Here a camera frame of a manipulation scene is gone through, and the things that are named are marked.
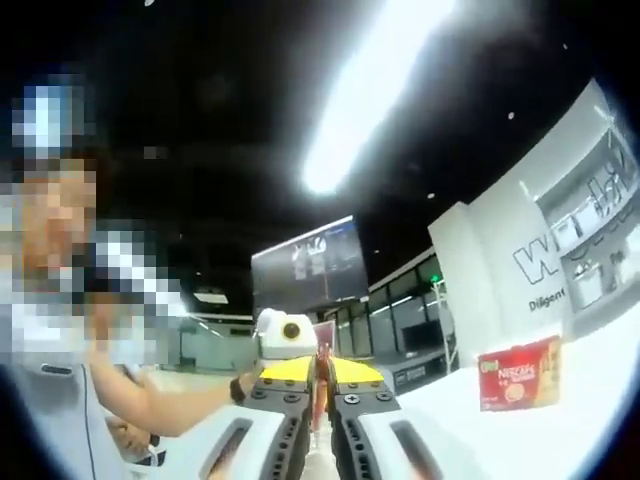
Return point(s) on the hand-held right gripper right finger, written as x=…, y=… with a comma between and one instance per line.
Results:
x=380, y=440

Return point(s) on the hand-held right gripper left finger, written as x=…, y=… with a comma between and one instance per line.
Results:
x=255, y=440

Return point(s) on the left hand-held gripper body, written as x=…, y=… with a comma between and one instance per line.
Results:
x=280, y=345

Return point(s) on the red coffee pouch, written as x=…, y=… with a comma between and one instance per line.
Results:
x=321, y=400

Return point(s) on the red coffee box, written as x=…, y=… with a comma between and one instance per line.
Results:
x=520, y=375

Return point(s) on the black wristwatch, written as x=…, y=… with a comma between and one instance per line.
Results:
x=238, y=391

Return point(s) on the reception counter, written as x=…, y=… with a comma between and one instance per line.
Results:
x=420, y=372

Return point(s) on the hanging display screen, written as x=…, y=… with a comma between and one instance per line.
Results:
x=310, y=265

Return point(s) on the white coat stand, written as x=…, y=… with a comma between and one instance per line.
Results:
x=445, y=325

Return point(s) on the long ceiling light strip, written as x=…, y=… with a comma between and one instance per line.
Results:
x=380, y=95

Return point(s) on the grey metal storage shelf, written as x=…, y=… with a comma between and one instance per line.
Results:
x=600, y=235

